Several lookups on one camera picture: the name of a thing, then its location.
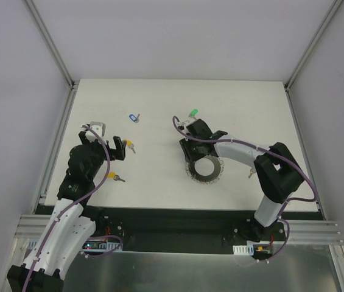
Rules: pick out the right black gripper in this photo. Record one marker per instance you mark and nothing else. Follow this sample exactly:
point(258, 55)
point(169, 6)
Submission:
point(192, 141)

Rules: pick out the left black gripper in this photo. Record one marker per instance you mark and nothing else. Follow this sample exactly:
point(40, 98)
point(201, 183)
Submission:
point(100, 146)

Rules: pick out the metal disc keyring holder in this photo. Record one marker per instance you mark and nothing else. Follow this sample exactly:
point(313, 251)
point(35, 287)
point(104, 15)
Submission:
point(207, 170)

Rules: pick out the key with solid blue tag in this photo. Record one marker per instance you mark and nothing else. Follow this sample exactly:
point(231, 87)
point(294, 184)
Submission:
point(252, 172)

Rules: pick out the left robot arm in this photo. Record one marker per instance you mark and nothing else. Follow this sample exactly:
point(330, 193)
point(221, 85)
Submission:
point(73, 222)

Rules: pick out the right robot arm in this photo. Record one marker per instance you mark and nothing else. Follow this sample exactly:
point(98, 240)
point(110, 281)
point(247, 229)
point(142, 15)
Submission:
point(278, 172)

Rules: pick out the key with green tag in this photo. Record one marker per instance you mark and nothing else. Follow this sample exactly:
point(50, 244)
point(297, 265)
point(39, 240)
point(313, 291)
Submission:
point(193, 114)

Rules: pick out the key with yellow tag upper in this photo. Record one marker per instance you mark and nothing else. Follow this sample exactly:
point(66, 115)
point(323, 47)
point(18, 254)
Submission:
point(130, 145)

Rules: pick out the key with yellow tag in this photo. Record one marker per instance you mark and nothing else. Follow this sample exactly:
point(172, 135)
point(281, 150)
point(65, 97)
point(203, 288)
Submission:
point(115, 177)
point(130, 145)

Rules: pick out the key with blue outlined tag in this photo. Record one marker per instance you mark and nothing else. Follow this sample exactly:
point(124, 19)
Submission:
point(134, 118)

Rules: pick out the key with yellow tag lower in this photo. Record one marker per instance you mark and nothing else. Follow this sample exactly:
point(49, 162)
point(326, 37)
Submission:
point(115, 177)

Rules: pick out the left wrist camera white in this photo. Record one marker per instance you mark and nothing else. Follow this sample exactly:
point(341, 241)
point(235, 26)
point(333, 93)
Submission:
point(88, 136)

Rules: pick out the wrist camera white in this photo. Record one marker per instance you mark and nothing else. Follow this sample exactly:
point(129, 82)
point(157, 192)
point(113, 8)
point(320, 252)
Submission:
point(88, 136)
point(181, 125)

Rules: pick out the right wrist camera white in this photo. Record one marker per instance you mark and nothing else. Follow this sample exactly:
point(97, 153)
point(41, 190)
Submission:
point(181, 125)

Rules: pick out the left aluminium frame post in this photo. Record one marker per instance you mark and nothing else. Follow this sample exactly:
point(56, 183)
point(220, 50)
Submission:
point(49, 42)

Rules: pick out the aluminium frame post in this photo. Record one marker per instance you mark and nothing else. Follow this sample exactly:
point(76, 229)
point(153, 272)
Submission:
point(312, 45)
point(49, 42)

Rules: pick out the right aluminium frame post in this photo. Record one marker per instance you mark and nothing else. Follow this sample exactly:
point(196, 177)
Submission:
point(312, 45)

